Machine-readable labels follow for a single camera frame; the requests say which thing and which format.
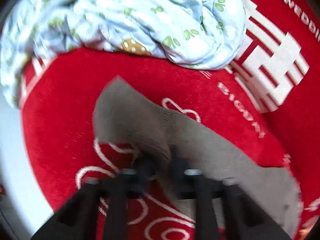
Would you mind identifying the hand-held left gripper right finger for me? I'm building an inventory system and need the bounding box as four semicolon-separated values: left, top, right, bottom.
170;147;292;240

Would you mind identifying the light blue printed quilt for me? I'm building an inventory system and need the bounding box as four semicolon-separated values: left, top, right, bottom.
0;0;247;109

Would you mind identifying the red printed blanket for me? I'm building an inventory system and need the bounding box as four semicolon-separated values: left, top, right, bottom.
19;0;320;240

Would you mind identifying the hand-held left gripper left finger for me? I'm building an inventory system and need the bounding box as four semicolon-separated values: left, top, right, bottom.
31;155;157;240

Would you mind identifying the grey knit garment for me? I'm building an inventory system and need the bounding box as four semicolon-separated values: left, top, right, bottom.
92;76;302;238

